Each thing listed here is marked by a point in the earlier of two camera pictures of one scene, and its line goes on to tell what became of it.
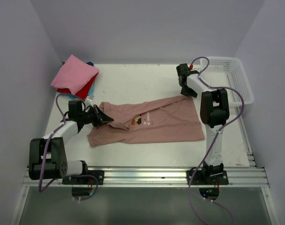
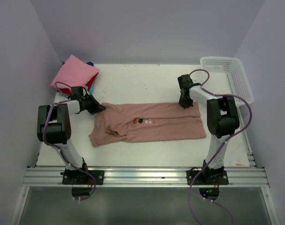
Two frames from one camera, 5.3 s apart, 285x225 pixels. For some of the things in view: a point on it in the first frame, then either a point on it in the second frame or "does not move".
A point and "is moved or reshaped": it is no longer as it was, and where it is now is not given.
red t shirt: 83,92 does not move
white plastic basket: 227,73 does not move
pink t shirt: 73,74 does not move
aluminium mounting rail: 174,177 does not move
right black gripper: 192,93 -> 184,104
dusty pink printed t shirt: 169,120 is moved or reshaped
